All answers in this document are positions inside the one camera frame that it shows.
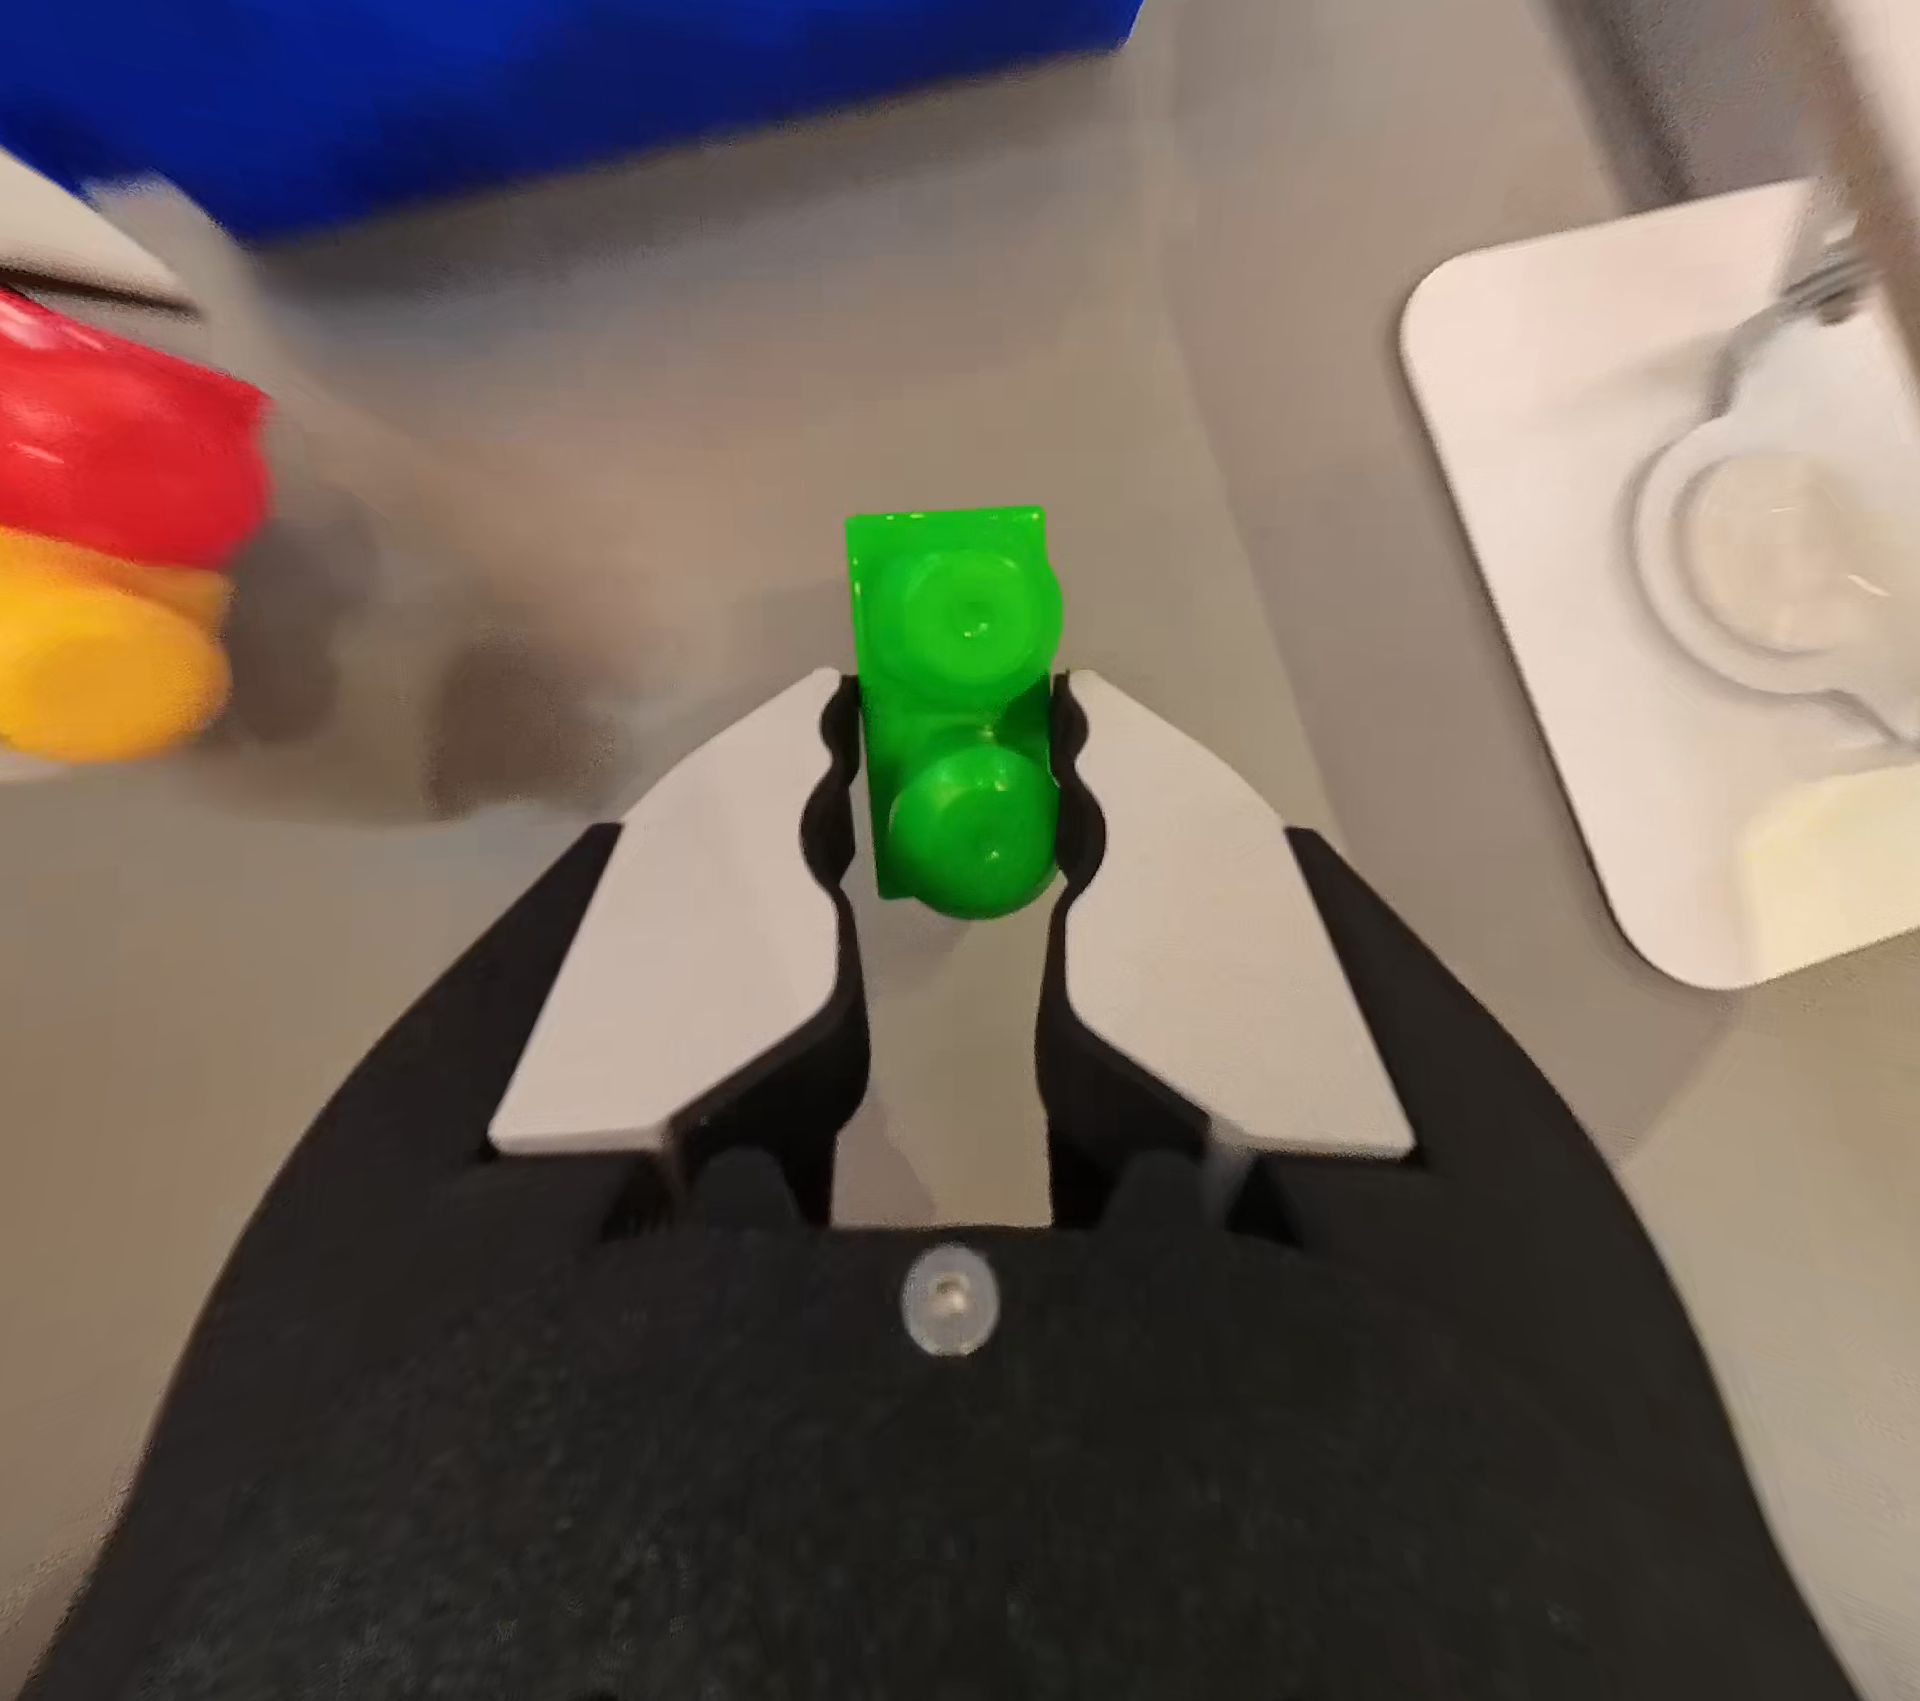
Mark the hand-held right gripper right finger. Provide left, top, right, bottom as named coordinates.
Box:
left=1037, top=669, right=1420, bottom=1232

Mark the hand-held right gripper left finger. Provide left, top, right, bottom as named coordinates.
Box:
left=483, top=669, right=871, bottom=1228

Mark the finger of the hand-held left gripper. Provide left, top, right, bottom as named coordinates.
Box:
left=0, top=147, right=202, bottom=319

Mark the red tall toy block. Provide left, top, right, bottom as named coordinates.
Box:
left=0, top=287, right=275, bottom=573

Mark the green two-stud toy block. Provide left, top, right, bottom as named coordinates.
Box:
left=841, top=505, right=1065, bottom=925

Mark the yellow toy block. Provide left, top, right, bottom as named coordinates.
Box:
left=0, top=526, right=235, bottom=769

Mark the grey desk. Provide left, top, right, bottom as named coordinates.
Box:
left=0, top=0, right=1920, bottom=1701

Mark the white folding book stand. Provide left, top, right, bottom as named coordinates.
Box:
left=1398, top=0, right=1920, bottom=992

